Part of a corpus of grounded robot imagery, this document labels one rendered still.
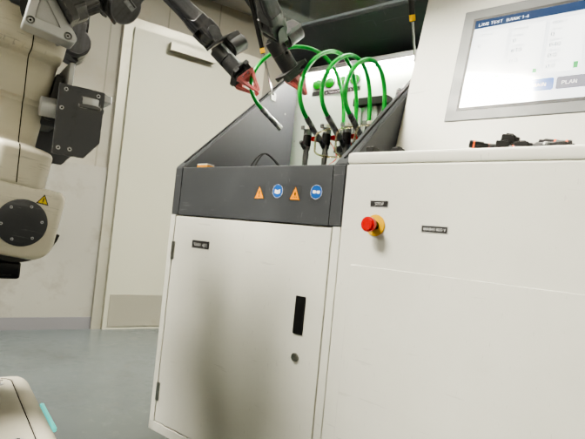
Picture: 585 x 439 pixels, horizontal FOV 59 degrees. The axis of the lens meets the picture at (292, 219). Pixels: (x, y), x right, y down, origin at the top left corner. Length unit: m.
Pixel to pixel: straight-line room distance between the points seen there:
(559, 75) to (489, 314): 0.63
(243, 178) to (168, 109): 2.41
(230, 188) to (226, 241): 0.16
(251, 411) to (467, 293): 0.71
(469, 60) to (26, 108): 1.14
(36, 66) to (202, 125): 2.74
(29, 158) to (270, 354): 0.77
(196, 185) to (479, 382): 1.04
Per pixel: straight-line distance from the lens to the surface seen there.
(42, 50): 1.30
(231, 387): 1.58
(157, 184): 3.82
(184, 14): 1.80
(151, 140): 3.83
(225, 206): 1.59
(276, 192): 1.45
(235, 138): 1.93
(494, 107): 1.46
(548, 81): 1.45
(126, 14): 1.27
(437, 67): 1.60
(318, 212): 1.35
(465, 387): 1.17
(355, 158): 1.30
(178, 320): 1.74
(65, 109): 1.29
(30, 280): 3.69
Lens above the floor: 0.75
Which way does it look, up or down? 2 degrees up
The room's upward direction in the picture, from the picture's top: 6 degrees clockwise
